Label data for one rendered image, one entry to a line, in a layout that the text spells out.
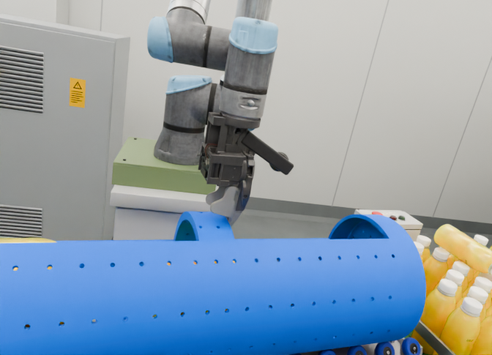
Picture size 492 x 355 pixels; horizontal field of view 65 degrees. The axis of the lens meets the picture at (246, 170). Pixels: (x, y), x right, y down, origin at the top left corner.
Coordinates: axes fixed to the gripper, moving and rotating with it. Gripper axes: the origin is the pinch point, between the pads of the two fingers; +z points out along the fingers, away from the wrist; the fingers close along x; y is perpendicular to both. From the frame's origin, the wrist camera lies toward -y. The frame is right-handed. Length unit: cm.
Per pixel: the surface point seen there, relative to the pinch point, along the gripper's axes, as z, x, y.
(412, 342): 26, 10, -45
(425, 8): -84, -232, -233
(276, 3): -64, -257, -105
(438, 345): 27, 11, -52
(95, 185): 59, -152, 25
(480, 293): 14, 9, -62
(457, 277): 14, 3, -62
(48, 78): 3, -157, 49
